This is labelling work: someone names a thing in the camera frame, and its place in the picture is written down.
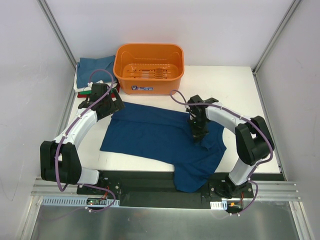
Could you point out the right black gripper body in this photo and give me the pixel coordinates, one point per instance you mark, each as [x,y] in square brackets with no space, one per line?
[198,130]

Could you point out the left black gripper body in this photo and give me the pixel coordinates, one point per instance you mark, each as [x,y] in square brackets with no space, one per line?
[116,100]

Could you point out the navy blue t-shirt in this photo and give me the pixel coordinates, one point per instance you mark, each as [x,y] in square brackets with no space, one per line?
[165,135]

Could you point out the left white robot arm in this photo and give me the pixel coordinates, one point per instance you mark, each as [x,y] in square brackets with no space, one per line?
[59,159]

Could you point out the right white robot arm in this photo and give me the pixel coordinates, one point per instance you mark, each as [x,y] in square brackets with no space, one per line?
[253,140]

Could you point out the folded red t-shirt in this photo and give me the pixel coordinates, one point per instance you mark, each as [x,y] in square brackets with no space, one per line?
[84,94]

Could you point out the folded green t-shirt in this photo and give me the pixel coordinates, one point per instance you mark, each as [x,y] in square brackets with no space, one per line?
[88,88]

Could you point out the orange plastic basket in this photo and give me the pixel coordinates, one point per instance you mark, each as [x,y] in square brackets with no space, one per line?
[149,68]

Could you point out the folded light blue t-shirt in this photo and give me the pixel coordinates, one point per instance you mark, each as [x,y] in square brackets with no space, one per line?
[107,64]

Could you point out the right slotted cable duct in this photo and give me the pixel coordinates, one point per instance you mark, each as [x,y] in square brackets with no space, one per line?
[225,205]

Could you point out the slotted cable duct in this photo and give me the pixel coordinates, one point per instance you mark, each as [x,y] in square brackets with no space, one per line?
[225,205]
[67,201]

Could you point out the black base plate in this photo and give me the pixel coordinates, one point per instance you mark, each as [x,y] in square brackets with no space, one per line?
[149,189]

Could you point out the left slotted cable duct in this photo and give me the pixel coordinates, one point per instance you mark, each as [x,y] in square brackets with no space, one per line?
[67,201]

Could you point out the left aluminium frame post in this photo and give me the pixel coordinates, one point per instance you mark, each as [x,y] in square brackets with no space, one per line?
[43,4]

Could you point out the aluminium frame post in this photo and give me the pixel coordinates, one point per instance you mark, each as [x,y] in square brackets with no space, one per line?
[43,4]
[277,33]

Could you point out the right aluminium frame post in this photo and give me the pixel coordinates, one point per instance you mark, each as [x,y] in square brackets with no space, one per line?
[277,33]

